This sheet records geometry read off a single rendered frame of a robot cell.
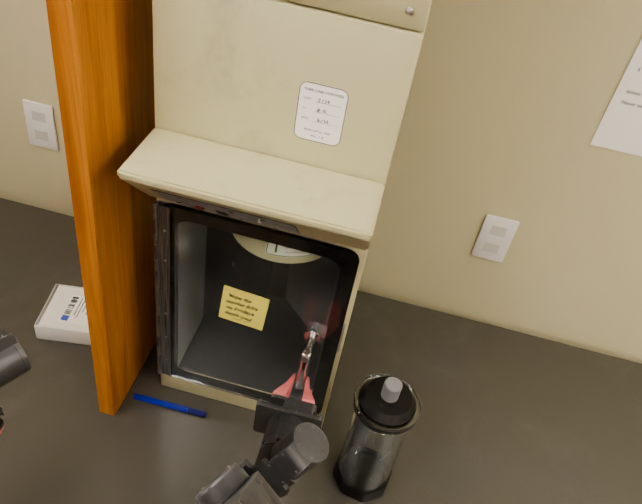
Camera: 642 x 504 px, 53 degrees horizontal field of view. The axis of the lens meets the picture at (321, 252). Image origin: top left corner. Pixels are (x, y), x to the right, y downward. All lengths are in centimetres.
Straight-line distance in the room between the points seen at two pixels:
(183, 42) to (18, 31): 73
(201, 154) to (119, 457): 59
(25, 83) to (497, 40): 99
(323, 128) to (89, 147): 29
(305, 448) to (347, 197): 33
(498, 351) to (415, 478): 40
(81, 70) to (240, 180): 22
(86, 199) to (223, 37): 28
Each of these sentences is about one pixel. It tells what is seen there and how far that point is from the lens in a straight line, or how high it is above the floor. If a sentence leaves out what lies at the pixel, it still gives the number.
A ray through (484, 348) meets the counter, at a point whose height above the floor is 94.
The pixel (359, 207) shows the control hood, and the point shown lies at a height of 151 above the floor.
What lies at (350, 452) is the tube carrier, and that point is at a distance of 111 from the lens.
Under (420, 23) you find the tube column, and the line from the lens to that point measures 75.
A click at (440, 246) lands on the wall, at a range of 145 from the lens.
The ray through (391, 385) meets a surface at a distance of 100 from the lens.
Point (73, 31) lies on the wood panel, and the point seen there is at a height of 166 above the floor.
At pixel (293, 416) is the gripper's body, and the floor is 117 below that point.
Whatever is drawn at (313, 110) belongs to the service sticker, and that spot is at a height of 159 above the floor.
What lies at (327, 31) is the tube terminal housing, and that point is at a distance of 77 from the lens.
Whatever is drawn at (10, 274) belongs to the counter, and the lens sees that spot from 154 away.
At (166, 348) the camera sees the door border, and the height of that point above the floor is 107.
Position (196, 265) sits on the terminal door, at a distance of 101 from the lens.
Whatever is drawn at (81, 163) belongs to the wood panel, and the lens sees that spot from 87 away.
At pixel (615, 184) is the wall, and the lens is 137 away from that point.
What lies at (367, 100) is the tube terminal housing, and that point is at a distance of 79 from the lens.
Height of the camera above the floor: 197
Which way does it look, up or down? 40 degrees down
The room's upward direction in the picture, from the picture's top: 11 degrees clockwise
